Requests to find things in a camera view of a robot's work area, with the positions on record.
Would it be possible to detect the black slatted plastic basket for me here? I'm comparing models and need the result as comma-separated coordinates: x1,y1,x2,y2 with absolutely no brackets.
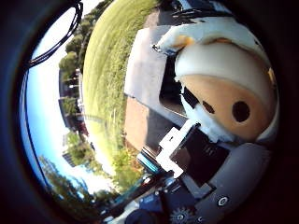
158,55,189,117

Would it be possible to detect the black hand cable bundle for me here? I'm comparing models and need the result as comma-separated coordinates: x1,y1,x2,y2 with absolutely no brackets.
27,0,84,68

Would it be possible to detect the round cream spotted plush ball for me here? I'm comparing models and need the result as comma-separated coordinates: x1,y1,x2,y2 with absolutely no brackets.
174,40,278,144

